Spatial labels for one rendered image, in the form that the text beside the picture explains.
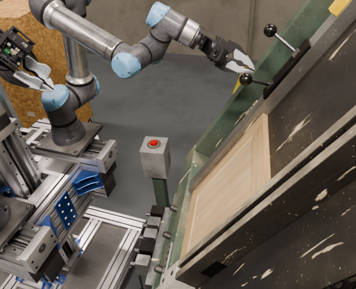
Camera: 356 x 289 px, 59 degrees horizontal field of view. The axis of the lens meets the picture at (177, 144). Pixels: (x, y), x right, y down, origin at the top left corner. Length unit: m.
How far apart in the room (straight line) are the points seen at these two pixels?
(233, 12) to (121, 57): 3.10
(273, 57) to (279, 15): 2.69
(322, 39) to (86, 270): 1.68
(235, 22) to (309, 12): 2.84
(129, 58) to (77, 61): 0.46
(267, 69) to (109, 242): 1.41
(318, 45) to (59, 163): 1.15
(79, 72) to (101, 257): 1.13
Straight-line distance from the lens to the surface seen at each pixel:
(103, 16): 4.63
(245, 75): 0.93
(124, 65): 0.93
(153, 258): 1.35
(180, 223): 1.23
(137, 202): 2.50
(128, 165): 2.80
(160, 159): 1.49
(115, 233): 2.11
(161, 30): 0.99
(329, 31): 0.95
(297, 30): 1.19
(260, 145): 0.94
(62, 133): 1.44
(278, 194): 0.64
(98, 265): 2.02
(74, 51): 1.35
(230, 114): 1.35
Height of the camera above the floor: 1.90
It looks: 40 degrees down
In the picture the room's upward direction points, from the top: 5 degrees counter-clockwise
